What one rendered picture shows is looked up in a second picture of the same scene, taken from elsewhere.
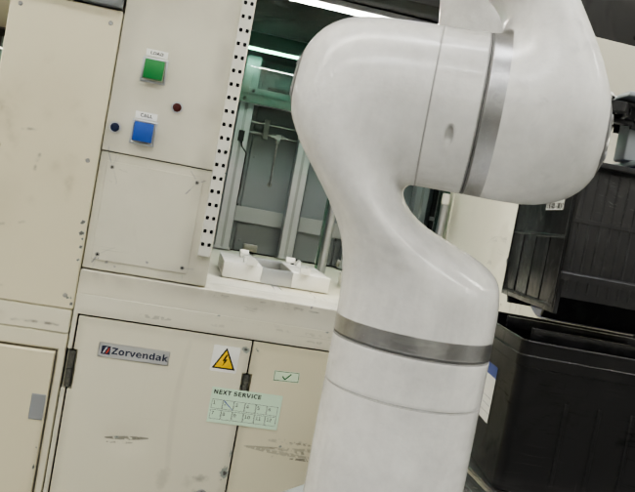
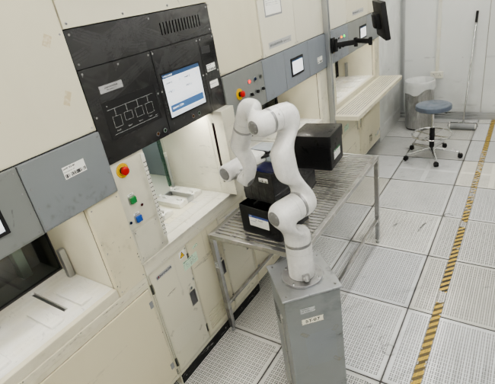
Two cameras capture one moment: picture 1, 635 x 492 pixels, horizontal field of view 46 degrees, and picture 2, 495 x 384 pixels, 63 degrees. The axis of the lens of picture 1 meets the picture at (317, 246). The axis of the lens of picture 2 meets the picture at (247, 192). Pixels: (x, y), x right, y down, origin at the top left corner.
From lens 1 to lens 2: 148 cm
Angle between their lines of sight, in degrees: 47
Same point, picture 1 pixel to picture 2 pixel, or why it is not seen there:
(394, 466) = (310, 260)
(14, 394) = (145, 308)
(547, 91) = (312, 203)
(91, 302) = (149, 270)
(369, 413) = (305, 257)
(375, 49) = (292, 212)
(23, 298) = (135, 284)
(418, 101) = (299, 216)
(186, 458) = (184, 283)
